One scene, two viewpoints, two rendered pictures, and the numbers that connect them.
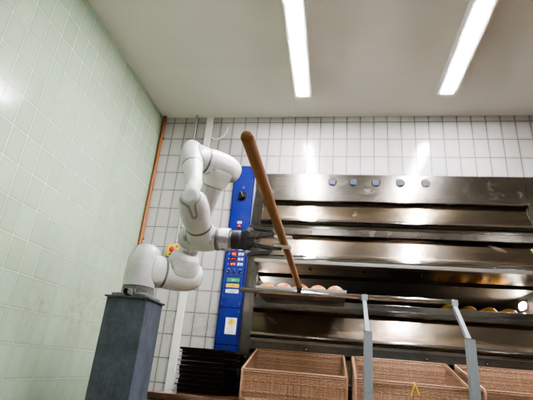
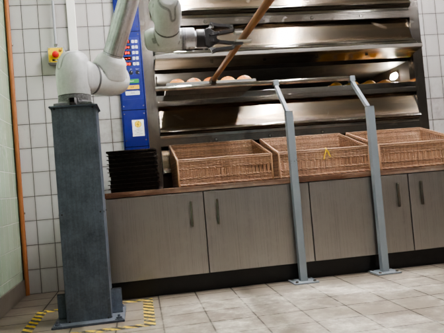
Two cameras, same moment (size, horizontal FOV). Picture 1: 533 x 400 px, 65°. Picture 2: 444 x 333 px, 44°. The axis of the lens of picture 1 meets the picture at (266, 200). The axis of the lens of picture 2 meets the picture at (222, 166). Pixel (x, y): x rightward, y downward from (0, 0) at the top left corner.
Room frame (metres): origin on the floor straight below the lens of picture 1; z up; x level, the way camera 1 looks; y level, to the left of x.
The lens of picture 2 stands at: (-0.56, 0.78, 0.58)
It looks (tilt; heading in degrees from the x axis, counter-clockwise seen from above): 2 degrees up; 341
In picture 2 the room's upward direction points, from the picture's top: 5 degrees counter-clockwise
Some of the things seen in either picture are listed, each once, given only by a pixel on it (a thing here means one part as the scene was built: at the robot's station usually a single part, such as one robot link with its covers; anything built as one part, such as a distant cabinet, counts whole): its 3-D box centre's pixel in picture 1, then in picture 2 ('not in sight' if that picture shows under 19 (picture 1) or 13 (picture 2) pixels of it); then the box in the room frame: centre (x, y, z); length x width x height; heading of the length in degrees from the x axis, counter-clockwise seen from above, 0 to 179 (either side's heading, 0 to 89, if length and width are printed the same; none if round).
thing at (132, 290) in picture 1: (136, 292); (74, 102); (2.09, 0.60, 1.03); 0.22 x 0.18 x 0.06; 170
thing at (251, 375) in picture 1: (296, 375); (218, 160); (2.56, -0.25, 0.72); 0.56 x 0.49 x 0.28; 81
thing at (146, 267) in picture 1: (144, 266); (74, 74); (2.12, 0.58, 1.17); 0.18 x 0.16 x 0.22; 122
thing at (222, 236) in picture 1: (224, 239); (188, 38); (1.60, 0.15, 1.20); 0.09 x 0.06 x 0.09; 170
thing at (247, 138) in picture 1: (285, 246); (240, 40); (1.62, -0.09, 1.19); 1.71 x 0.03 x 0.03; 170
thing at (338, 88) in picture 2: (391, 309); (289, 92); (2.75, -0.87, 1.16); 1.80 x 0.06 x 0.04; 80
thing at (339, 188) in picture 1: (388, 190); not in sight; (2.75, -0.87, 2.00); 1.80 x 0.08 x 0.21; 80
